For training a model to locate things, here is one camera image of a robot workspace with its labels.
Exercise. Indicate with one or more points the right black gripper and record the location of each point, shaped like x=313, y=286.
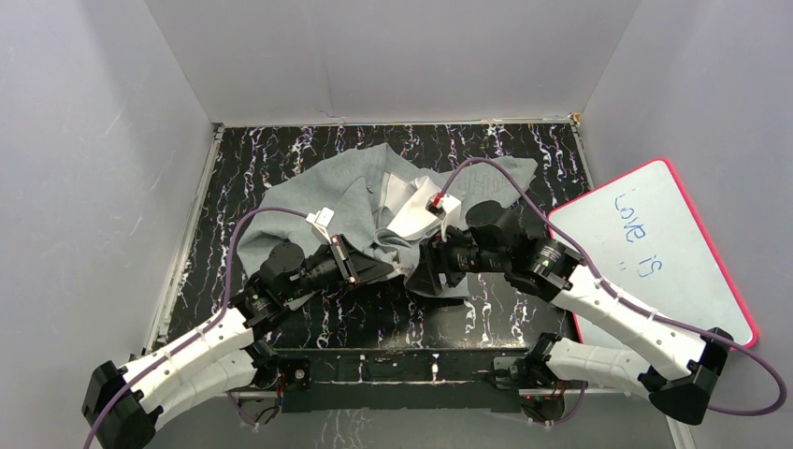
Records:
x=432, y=258

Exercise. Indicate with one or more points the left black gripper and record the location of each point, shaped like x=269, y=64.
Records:
x=346, y=264

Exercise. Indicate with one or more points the grey zip-up jacket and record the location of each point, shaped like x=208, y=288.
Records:
x=367, y=190

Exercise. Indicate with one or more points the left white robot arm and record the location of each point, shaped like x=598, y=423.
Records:
x=126, y=405

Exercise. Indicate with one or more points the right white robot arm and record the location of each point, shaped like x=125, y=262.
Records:
x=675, y=370

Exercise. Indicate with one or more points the pink-framed whiteboard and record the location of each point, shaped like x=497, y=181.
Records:
x=643, y=233

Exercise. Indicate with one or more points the aluminium table frame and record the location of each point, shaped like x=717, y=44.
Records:
x=381, y=347

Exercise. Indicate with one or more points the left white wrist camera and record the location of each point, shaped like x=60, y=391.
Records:
x=319, y=222

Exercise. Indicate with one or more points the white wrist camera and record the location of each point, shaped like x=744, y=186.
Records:
x=319, y=222
x=447, y=209

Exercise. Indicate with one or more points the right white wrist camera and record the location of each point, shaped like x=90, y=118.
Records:
x=447, y=209

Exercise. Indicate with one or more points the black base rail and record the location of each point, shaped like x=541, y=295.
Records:
x=414, y=379

